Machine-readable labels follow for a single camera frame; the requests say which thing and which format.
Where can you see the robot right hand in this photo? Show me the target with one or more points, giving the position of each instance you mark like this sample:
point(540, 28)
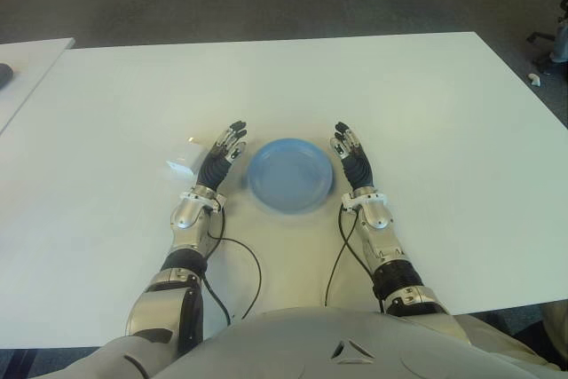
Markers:
point(357, 168)

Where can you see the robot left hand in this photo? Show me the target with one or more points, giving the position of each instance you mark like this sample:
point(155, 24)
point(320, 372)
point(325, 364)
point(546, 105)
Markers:
point(217, 166)

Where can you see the white charger block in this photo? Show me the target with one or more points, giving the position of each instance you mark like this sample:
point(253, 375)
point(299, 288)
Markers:
point(182, 166)

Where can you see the robot left arm silver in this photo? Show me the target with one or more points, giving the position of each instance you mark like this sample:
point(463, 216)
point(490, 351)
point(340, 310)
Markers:
point(186, 215)

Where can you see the robot right arm silver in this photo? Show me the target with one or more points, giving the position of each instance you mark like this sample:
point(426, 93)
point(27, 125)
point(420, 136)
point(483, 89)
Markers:
point(377, 215)

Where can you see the blue plate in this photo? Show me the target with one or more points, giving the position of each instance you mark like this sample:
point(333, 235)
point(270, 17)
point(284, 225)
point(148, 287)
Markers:
point(288, 175)

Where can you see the robot torso grey shell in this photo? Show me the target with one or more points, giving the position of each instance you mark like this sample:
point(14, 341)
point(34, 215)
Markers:
point(310, 343)

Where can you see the small white floor object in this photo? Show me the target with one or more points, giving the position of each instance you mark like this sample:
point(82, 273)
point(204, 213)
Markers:
point(534, 79)

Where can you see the white side table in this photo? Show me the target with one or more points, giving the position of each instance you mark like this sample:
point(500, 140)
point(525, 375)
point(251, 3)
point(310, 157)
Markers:
point(31, 64)

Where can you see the black object on side table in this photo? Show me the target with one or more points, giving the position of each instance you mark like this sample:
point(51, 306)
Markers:
point(4, 75)

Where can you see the seated person in jeans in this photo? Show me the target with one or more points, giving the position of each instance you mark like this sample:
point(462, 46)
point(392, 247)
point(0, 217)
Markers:
point(560, 41)

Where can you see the beige rounded object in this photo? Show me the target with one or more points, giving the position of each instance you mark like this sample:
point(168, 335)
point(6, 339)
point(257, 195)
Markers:
point(557, 334)

